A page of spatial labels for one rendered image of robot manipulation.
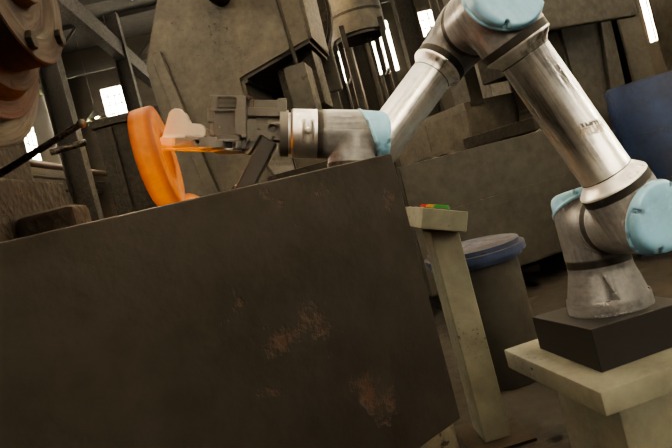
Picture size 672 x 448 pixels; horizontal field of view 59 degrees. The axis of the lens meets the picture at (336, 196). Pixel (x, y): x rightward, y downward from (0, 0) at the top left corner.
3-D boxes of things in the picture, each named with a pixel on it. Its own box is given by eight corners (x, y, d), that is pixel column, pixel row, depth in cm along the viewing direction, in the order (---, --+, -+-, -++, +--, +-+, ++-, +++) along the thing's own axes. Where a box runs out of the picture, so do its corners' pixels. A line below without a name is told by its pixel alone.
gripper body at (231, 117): (212, 103, 93) (288, 104, 94) (211, 157, 93) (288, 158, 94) (204, 94, 86) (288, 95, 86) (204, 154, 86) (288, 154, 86)
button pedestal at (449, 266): (477, 464, 139) (411, 211, 139) (450, 425, 163) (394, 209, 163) (541, 445, 141) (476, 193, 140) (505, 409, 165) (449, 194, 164)
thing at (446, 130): (465, 233, 562) (436, 121, 561) (550, 228, 462) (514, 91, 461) (419, 248, 540) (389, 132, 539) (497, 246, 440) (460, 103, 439)
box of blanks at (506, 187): (436, 321, 276) (394, 161, 276) (369, 303, 355) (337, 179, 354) (604, 259, 310) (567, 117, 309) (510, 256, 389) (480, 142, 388)
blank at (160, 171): (116, 108, 80) (141, 101, 80) (140, 113, 95) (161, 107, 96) (153, 217, 82) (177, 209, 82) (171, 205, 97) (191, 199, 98)
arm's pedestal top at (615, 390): (637, 322, 130) (633, 305, 130) (771, 355, 98) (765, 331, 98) (508, 367, 123) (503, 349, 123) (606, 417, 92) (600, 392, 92)
